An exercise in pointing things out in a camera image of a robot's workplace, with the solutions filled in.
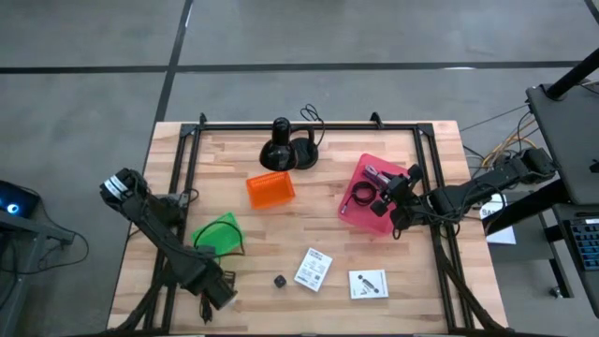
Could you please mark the dark grey side desk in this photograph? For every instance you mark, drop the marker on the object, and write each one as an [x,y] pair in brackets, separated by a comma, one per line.
[566,140]

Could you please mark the white card reader box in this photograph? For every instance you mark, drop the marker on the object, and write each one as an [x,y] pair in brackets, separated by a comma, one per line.
[369,284]
[313,270]

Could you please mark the black aluminium table frame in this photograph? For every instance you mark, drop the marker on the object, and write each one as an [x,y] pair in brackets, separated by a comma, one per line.
[304,126]

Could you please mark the small black cube adapter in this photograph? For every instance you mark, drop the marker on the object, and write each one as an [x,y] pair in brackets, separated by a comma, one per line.
[280,282]

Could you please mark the green plastic basket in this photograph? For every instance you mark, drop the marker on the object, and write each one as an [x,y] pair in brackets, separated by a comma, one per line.
[215,238]

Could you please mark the black backlit keyboard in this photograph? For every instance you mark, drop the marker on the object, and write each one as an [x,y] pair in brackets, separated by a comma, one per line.
[587,243]

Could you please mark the orange plastic basket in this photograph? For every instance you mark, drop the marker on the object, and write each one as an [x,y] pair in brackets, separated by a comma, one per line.
[270,189]

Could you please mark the black gooseneck desk lamp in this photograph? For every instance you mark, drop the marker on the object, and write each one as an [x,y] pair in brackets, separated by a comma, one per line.
[280,150]

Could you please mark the pink plastic bin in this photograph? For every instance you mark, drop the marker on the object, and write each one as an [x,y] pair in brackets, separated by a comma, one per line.
[355,220]

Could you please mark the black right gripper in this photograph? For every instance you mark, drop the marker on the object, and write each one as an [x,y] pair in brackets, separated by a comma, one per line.
[400,189]

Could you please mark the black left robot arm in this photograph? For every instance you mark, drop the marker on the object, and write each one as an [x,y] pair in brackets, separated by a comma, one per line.
[159,224]

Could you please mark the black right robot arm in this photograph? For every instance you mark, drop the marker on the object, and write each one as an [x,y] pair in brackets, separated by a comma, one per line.
[468,192]

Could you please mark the black pole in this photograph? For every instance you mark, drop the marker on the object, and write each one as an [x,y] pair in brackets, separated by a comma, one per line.
[573,75]

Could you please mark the black device with blue light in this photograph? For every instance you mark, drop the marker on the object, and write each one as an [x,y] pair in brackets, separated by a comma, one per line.
[16,199]

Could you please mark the white printed paper sheet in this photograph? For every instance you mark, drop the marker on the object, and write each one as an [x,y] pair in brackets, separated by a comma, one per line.
[503,236]

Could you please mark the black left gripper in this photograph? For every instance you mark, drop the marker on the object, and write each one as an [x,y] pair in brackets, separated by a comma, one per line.
[220,292]

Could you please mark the grey metal stand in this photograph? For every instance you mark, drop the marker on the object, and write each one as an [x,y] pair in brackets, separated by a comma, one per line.
[28,231]

